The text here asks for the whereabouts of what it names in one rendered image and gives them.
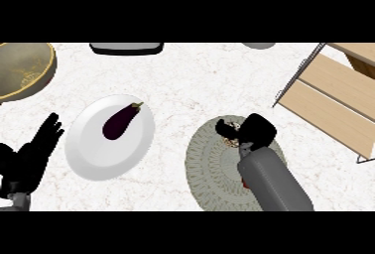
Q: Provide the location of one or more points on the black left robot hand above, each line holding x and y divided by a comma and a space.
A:
30, 155

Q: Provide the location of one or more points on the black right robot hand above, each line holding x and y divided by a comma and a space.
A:
257, 130

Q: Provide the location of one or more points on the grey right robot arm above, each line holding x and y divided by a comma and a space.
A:
275, 180

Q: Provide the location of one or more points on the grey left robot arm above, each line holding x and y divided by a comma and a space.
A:
16, 201

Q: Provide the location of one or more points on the round grey woven placemat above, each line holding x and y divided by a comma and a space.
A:
214, 168

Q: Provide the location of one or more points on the wooden tiered shelf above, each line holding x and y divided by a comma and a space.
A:
332, 99

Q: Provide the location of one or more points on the white oval plate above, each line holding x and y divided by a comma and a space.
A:
109, 137

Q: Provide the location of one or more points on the dark purple eggplant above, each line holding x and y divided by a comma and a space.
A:
120, 121

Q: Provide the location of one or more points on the brass-coloured round bowl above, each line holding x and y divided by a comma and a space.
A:
22, 71

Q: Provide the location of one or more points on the grey round object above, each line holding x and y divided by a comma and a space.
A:
258, 45

